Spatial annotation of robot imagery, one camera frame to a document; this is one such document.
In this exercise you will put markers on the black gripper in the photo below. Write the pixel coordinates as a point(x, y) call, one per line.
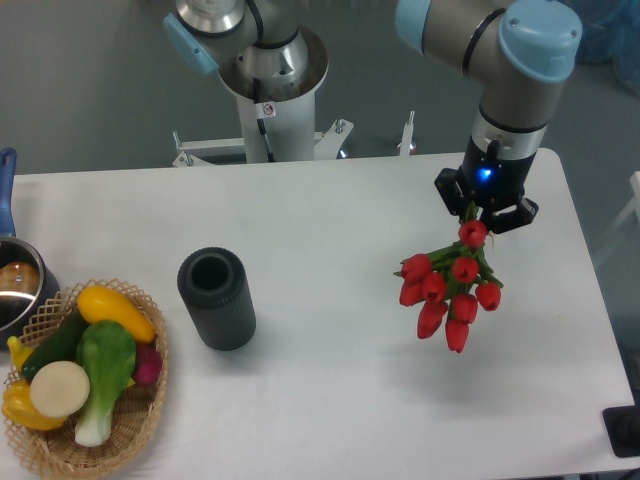
point(491, 182)

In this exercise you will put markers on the yellow banana tip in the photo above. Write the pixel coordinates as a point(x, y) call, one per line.
point(19, 353)

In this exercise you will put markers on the woven wicker basket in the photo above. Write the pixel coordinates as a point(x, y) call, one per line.
point(54, 454)

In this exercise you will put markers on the red radish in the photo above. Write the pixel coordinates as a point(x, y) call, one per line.
point(148, 365)

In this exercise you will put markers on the black device at edge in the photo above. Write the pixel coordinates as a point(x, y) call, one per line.
point(622, 426)

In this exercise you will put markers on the white round radish slice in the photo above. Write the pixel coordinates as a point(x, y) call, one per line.
point(59, 389)

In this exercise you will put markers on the red tulip bouquet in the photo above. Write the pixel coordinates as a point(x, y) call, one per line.
point(451, 284)

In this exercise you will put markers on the yellow bell pepper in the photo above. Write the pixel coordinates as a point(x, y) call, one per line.
point(19, 409)

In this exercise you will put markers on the yellow squash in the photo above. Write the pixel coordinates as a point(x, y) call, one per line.
point(99, 303)

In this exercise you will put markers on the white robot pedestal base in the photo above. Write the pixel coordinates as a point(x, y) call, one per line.
point(271, 132)

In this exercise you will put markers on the green bok choy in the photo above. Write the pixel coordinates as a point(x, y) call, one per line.
point(107, 353)

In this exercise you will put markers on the blue handled saucepan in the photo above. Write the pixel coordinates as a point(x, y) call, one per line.
point(26, 281)

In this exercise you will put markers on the blue plastic bag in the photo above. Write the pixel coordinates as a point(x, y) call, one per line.
point(610, 34)

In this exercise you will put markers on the dark green cucumber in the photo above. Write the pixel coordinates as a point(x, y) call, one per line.
point(60, 345)

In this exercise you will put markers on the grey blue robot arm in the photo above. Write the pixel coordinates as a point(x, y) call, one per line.
point(521, 53)

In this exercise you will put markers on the dark grey ribbed vase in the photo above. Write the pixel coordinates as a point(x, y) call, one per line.
point(213, 285)

